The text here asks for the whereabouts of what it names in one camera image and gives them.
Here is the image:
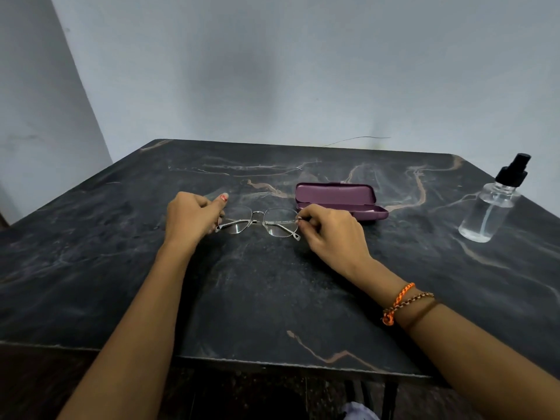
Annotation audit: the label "person's left forearm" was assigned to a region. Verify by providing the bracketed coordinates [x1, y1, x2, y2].
[57, 240, 195, 420]

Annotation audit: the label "person's right forearm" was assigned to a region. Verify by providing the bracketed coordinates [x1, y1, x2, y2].
[348, 257, 560, 420]

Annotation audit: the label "orange braided thread bracelet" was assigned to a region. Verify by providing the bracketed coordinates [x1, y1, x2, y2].
[381, 282, 416, 327]

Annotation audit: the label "clear spray bottle black nozzle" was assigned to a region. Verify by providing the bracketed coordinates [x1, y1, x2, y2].
[458, 153, 532, 244]

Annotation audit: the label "brown beaded bracelet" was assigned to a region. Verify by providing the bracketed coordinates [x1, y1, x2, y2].
[383, 292, 435, 313]

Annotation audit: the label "purple eyeglasses case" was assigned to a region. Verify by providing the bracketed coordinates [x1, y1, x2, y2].
[295, 182, 389, 222]

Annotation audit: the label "silver metal-framed eyeglasses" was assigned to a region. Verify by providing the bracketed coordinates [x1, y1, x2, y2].
[214, 206, 303, 242]

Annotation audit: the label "white cloth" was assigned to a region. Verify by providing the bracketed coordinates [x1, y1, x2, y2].
[340, 402, 379, 420]

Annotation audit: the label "dark thin thread bracelet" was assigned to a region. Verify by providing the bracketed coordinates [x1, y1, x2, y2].
[405, 300, 440, 330]

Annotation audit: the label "thin black wire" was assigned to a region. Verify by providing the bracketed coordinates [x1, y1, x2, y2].
[323, 136, 391, 148]

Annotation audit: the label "person's left hand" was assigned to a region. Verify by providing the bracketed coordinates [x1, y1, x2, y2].
[164, 191, 229, 253]

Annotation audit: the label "person's right hand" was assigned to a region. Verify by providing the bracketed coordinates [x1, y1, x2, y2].
[298, 204, 373, 280]

